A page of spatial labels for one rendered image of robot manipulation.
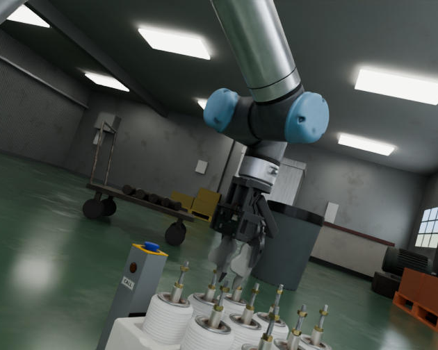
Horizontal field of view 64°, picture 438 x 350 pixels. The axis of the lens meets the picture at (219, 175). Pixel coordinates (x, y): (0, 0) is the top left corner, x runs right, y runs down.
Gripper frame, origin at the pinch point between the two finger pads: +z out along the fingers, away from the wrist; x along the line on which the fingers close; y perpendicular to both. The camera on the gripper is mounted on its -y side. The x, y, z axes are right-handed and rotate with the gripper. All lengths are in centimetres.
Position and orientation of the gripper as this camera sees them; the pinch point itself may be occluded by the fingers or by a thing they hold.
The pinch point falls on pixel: (230, 279)
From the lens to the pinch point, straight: 73.4
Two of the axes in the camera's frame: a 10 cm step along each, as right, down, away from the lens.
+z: -3.1, 9.5, -0.9
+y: -6.1, -2.7, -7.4
